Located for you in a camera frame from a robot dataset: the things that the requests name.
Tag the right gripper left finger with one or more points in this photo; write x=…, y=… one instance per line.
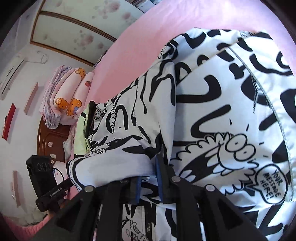
x=94, y=213

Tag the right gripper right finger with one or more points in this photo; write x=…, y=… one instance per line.
x=202, y=213

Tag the black white graffiti jacket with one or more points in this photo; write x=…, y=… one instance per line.
x=219, y=105

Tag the brown wooden headboard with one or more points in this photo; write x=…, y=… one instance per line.
x=50, y=141

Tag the green black folded garment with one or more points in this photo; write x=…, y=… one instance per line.
x=83, y=130

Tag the pink bear print quilt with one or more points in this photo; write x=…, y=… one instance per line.
x=65, y=96

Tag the white air conditioner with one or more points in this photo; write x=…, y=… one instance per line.
x=9, y=74

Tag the pink bed sheet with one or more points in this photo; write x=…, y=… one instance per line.
x=139, y=46

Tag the floral wardrobe door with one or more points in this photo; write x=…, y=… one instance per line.
x=84, y=30

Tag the red wall shelf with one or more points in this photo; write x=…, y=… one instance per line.
x=7, y=122

